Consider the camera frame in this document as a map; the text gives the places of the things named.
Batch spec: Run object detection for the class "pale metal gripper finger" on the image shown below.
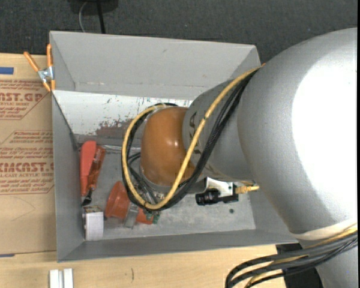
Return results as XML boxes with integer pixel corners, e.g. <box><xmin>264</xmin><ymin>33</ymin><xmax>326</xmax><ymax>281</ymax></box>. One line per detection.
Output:
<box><xmin>124</xmin><ymin>204</ymin><xmax>139</xmax><ymax>229</ymax></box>

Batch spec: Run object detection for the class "orange plastic cup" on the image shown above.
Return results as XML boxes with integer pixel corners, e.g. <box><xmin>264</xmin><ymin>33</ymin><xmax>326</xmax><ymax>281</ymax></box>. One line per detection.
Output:
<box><xmin>104</xmin><ymin>181</ymin><xmax>154</xmax><ymax>226</ymax></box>

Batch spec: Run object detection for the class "white box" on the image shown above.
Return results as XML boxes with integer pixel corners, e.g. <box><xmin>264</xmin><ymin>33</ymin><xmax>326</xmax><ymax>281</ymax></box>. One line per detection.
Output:
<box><xmin>82</xmin><ymin>206</ymin><xmax>105</xmax><ymax>241</ymax></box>

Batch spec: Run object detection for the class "red and orange plastic tool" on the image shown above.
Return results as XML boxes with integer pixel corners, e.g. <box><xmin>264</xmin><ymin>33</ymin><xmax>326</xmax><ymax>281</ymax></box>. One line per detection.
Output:
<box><xmin>79</xmin><ymin>140</ymin><xmax>107</xmax><ymax>207</ymax></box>

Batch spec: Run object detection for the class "brown cardboard board, red print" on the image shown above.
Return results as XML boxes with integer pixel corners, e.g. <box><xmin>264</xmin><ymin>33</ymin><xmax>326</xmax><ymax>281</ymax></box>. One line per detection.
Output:
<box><xmin>0</xmin><ymin>52</ymin><xmax>58</xmax><ymax>256</ymax></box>

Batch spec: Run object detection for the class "grey metal bin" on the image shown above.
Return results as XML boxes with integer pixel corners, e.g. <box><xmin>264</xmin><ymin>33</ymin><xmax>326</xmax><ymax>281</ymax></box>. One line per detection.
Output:
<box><xmin>49</xmin><ymin>31</ymin><xmax>301</xmax><ymax>263</ymax></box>

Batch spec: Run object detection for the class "black cylinder on white bracket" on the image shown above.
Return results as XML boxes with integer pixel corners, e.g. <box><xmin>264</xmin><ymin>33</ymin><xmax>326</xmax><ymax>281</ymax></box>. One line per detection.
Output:
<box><xmin>195</xmin><ymin>176</ymin><xmax>239</xmax><ymax>206</ymax></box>

